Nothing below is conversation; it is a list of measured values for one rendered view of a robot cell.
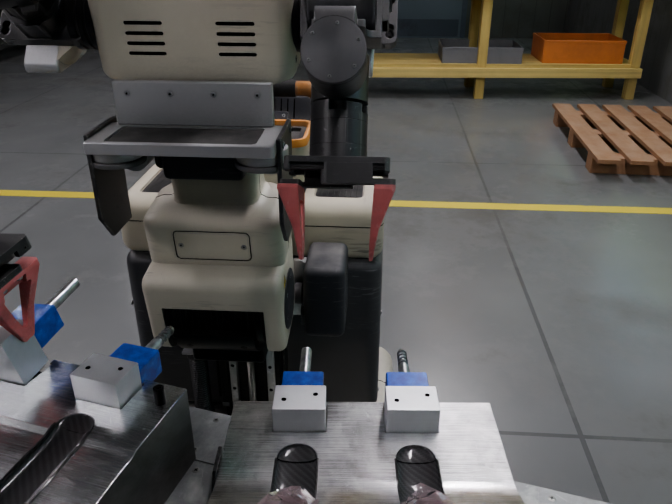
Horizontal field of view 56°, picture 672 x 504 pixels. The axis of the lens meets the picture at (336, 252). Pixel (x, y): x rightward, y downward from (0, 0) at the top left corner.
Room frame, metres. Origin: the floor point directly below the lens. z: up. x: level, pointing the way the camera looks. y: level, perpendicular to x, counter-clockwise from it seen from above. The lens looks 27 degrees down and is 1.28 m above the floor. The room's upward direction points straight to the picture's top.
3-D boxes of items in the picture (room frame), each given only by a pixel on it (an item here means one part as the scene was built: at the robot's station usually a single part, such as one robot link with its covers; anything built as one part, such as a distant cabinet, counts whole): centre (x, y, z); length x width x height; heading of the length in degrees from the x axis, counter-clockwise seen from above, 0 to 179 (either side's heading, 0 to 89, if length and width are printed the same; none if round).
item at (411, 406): (0.53, -0.07, 0.85); 0.13 x 0.05 x 0.05; 179
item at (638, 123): (4.10, -2.00, 0.06); 1.39 x 0.91 x 0.12; 176
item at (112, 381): (0.53, 0.20, 0.89); 0.13 x 0.05 x 0.05; 162
